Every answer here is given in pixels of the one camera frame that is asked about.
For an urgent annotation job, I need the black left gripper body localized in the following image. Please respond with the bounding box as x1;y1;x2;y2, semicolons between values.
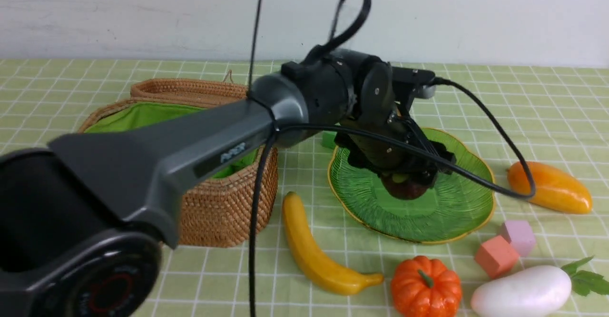
334;113;456;184

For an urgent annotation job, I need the purple mangosteen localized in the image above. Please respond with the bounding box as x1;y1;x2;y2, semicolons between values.
379;173;430;200

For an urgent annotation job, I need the yellow banana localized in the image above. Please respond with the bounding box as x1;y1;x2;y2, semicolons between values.
281;191;384;296

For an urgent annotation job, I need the orange pumpkin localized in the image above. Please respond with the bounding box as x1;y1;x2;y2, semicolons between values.
390;256;463;317

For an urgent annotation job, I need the white radish with leaves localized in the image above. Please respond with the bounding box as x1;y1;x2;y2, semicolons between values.
470;256;609;317

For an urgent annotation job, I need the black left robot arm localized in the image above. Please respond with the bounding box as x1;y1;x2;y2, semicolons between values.
1;50;455;317

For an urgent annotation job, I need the green foam cube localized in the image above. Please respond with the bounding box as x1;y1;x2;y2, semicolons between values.
321;131;337;150

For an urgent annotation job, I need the green glass plate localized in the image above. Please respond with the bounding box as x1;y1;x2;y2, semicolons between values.
327;146;497;245

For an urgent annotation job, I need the pink foam cube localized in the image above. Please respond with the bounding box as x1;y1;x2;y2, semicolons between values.
500;219;537;257

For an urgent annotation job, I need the salmon foam cube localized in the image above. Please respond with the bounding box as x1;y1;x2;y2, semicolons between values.
474;235;520;279

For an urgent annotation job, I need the orange mango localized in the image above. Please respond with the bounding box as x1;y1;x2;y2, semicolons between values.
526;161;593;215

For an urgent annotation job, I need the woven rattan basket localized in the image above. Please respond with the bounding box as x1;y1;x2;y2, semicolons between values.
79;97;262;248

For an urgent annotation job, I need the woven rattan basket lid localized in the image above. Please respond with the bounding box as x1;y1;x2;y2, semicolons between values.
130;70;248;108

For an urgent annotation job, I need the green checkered tablecloth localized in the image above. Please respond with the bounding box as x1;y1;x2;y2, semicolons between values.
0;59;609;317

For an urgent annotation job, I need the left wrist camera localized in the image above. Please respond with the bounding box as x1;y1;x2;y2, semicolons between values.
392;66;436;102

